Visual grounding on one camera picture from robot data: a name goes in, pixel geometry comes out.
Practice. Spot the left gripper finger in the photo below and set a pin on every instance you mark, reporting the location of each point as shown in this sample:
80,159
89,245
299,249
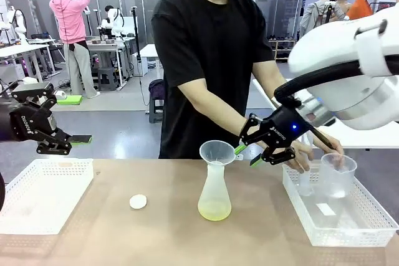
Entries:
56,143
34,90

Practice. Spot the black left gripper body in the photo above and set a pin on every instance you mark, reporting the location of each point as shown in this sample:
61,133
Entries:
25,122

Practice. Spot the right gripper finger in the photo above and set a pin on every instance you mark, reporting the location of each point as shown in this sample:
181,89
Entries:
249,132
277,155

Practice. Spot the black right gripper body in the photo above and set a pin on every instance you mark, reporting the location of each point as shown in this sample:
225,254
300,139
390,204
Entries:
280,129

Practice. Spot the clear plastic funnel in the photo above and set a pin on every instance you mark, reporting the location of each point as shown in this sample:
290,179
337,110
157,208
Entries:
216,154

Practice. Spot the clear graduated cylinder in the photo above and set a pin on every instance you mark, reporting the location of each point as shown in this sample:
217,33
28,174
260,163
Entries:
305,185

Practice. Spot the clear plastic measuring beaker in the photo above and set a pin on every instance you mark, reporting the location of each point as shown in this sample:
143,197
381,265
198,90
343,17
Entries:
338,178

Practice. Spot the translucent conical flask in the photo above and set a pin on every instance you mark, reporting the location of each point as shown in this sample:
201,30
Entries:
215,203

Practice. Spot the white round flask stopper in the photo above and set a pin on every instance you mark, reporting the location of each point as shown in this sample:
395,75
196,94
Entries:
138,202

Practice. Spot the white perforated plastic basket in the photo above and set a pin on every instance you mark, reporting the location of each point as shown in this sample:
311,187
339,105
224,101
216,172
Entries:
46,197
358,231

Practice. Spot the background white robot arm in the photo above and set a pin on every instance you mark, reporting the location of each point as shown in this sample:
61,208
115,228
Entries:
18,23
117,23

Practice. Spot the person's right forearm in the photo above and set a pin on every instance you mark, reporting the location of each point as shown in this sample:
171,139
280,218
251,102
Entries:
215,113

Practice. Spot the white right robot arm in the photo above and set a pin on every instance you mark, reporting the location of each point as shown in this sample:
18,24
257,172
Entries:
330,51

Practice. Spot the person's right hand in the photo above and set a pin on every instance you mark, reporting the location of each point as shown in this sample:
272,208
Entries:
300,157

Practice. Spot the person's left hand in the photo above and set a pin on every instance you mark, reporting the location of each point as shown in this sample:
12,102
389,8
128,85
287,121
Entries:
337,153

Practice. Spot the long white desk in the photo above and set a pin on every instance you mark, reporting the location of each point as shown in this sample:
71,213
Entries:
18,48

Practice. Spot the grey step stool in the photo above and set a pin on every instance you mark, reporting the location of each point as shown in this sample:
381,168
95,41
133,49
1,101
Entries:
107,76

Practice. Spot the person in pink hoodie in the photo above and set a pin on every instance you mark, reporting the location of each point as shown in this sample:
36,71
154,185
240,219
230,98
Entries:
70,20

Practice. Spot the grey workbench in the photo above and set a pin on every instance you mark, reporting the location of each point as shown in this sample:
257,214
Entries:
103,45

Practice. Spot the wooden shoe rack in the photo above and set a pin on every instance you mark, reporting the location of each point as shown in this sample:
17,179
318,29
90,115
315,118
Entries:
282,45

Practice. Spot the person in black t-shirt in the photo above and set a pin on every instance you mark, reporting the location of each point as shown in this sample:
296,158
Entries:
212,45

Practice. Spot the dark purple clothes pile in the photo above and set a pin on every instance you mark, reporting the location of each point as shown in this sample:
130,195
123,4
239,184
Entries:
156,88

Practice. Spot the white computer tower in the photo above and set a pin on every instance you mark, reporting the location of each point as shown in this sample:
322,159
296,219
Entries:
141,65

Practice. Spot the mannequin in grey jacket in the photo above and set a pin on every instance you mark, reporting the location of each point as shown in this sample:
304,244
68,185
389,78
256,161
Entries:
311,17

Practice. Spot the small white desk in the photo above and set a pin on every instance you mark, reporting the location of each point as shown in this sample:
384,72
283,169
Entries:
149,50

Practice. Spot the black tripod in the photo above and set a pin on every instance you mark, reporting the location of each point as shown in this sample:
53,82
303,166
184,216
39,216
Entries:
327,13

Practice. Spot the black camera pole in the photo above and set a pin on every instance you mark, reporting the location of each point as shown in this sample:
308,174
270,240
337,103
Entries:
136,35

